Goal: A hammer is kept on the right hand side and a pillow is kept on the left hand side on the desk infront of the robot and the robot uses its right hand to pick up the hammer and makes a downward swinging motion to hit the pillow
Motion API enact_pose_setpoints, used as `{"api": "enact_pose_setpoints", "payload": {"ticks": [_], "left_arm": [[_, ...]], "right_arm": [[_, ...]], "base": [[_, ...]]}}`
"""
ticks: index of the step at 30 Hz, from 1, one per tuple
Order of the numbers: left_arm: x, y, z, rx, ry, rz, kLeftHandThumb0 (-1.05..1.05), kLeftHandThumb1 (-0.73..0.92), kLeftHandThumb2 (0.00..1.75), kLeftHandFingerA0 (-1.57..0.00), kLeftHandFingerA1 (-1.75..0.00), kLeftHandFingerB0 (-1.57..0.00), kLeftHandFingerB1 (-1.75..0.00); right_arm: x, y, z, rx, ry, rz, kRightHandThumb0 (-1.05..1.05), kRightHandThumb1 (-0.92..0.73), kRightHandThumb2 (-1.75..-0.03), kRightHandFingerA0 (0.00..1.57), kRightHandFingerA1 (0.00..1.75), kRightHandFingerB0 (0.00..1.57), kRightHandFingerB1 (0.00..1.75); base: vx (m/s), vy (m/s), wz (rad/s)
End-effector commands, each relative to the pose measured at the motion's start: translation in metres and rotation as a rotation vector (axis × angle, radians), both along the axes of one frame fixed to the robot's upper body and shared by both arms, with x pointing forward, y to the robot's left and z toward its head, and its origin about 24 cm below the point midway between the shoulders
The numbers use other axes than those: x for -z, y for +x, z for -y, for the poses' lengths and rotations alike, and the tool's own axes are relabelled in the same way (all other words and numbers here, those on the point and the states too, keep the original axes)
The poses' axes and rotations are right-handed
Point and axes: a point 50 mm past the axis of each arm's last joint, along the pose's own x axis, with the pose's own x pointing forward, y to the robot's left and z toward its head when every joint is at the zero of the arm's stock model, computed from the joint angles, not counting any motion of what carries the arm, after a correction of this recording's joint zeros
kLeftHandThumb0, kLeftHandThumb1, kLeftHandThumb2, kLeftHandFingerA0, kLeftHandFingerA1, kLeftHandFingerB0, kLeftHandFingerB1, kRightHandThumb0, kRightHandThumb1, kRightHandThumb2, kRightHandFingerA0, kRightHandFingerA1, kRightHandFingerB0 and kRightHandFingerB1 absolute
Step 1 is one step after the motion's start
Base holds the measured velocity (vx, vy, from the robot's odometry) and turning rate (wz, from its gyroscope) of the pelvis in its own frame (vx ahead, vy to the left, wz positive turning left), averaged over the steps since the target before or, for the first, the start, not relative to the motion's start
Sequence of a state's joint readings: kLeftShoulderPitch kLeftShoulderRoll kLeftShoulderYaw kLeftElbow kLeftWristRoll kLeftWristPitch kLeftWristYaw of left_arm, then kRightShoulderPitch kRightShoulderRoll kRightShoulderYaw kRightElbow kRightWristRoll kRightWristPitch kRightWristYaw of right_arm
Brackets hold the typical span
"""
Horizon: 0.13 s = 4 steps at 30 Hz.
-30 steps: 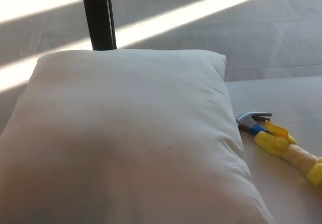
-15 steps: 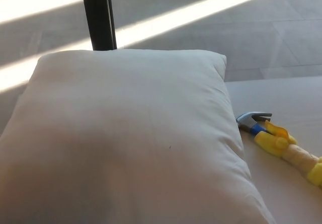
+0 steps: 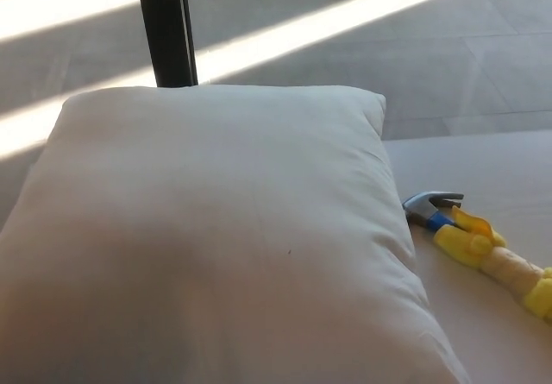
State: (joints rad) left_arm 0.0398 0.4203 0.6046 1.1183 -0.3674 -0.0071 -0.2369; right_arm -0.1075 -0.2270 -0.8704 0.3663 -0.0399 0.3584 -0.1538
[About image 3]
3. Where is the claw hammer with yellow cloth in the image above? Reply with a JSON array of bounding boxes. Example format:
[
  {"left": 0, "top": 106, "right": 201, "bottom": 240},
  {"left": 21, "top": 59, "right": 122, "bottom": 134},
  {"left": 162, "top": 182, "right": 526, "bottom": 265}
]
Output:
[{"left": 401, "top": 190, "right": 552, "bottom": 323}]

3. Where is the white pillow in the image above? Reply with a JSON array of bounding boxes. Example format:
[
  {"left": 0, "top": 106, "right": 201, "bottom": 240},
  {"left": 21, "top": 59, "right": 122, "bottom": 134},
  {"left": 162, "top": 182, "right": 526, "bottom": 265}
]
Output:
[{"left": 0, "top": 83, "right": 472, "bottom": 384}]

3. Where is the black vertical post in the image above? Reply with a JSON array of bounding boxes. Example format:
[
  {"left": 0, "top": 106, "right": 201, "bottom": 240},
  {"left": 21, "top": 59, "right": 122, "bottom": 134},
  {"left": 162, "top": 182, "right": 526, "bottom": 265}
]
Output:
[{"left": 135, "top": 0, "right": 199, "bottom": 88}]

